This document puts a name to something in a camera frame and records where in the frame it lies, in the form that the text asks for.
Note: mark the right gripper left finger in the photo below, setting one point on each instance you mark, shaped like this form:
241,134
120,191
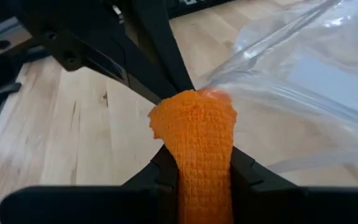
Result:
104,205

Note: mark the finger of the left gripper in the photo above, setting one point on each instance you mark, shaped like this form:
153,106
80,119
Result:
98,46
163,46

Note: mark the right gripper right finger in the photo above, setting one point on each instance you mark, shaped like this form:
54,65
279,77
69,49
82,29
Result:
291,205

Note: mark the orange elastic bandage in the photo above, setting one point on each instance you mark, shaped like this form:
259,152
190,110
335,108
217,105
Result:
200,149

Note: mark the clear plastic zip bag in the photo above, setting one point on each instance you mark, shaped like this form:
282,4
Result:
306,77

